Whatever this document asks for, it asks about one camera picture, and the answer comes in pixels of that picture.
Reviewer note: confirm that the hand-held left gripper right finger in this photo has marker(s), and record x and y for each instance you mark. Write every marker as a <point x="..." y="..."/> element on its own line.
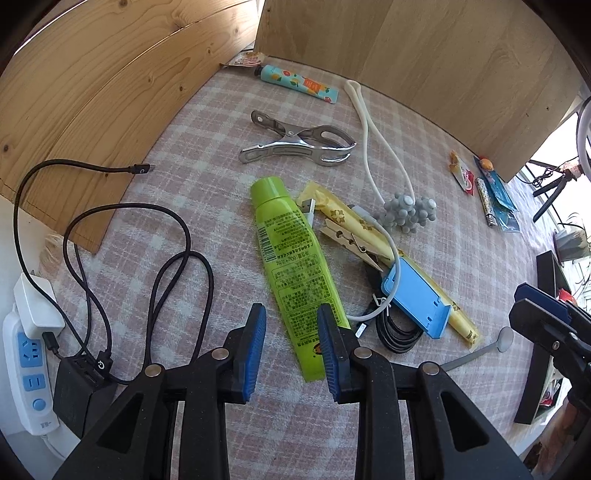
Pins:
<point x="328" y="355"/>

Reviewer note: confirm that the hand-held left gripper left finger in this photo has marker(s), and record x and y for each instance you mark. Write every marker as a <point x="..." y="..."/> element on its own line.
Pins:
<point x="251" y="350"/>

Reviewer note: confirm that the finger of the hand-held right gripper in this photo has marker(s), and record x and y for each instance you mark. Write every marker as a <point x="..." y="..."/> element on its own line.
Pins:
<point x="535" y="323"/>
<point x="540" y="297"/>

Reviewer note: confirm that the black storage box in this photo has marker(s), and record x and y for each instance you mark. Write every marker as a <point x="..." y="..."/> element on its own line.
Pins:
<point x="535" y="383"/>

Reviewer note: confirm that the green spray bottle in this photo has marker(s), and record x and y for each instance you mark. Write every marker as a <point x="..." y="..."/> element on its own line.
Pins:
<point x="291" y="258"/>

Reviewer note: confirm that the plaid cloth covered desktop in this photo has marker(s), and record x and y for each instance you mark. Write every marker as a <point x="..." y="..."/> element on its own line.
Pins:
<point x="198" y="152"/>

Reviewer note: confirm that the metal spoon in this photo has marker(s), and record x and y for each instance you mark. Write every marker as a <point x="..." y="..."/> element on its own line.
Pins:
<point x="503" y="340"/>

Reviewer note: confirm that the blue snack packet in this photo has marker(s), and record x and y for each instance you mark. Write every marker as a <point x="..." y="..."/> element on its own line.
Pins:
<point x="503" y="203"/>

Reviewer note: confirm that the blue phone stand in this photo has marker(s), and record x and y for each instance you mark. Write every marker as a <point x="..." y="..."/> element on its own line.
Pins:
<point x="415" y="295"/>

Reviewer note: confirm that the silver patterned tube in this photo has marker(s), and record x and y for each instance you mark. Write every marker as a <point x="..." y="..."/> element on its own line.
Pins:
<point x="485" y="201"/>

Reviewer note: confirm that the wooden clothespin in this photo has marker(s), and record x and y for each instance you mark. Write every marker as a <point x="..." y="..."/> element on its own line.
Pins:
<point x="346" y="237"/>

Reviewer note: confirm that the red white creamer sachet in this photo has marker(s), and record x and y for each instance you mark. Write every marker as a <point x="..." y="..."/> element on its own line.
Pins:
<point x="466" y="181"/>

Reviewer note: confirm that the yellow floral packet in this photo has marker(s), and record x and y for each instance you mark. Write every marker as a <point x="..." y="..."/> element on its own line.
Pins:
<point x="339" y="214"/>

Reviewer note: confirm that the small orange packet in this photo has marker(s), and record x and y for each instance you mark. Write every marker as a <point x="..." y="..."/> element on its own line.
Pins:
<point x="455" y="162"/>

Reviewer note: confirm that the black power adapter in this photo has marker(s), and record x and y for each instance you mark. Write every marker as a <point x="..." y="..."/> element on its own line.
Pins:
<point x="74" y="392"/>

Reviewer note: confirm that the metal clamp clip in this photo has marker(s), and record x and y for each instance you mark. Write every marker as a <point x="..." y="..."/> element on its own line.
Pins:
<point x="300" y="141"/>

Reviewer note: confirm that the white power strip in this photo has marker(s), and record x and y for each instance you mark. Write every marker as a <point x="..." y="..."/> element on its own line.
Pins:
<point x="32" y="383"/>

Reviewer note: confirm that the white charger plug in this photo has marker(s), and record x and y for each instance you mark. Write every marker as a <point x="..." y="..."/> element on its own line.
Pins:
<point x="34" y="304"/>

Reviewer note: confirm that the plywood board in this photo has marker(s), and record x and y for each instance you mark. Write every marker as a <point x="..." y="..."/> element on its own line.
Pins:
<point x="415" y="69"/>

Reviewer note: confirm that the fruit print hand cream tube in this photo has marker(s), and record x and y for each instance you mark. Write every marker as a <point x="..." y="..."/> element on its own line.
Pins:
<point x="295" y="82"/>

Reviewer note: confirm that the pink white snack sachet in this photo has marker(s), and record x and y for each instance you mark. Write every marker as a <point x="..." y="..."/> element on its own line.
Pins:
<point x="247" y="58"/>

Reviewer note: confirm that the pine wood board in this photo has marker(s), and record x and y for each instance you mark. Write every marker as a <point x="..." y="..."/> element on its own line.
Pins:
<point x="92" y="92"/>

